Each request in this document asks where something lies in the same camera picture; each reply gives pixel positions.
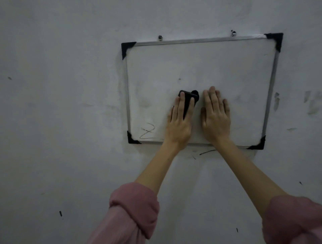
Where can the person's left middle finger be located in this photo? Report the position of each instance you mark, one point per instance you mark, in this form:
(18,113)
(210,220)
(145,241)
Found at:
(181,105)

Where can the person's left little finger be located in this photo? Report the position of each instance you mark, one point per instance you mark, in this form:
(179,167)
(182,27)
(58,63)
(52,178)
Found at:
(172,115)

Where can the person's left forearm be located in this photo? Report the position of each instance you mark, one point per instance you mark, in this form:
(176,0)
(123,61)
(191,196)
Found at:
(158,168)

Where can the person's right middle finger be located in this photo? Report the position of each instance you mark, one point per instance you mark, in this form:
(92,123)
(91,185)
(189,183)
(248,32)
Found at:
(212,99)

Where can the black whiteboard eraser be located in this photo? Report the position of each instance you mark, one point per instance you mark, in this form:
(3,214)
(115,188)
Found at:
(188,101)

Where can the person's right thumb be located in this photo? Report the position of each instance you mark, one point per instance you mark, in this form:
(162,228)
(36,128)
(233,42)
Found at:
(202,117)

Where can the person's right little finger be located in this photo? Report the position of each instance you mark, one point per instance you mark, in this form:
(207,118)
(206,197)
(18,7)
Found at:
(226,108)

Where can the pink rolled sleeve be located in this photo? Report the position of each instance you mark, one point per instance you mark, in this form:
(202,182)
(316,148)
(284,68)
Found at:
(130,213)
(294,221)

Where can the metal framed whiteboard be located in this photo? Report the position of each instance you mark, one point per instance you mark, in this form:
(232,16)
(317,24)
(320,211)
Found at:
(163,75)

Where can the person's right hand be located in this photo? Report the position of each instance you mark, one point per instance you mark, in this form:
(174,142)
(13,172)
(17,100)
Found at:
(216,123)

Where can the person's right forearm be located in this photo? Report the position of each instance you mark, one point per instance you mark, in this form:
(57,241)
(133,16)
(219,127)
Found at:
(249,176)

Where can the person's left hand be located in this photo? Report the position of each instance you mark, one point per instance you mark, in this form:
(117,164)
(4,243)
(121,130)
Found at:
(177,130)

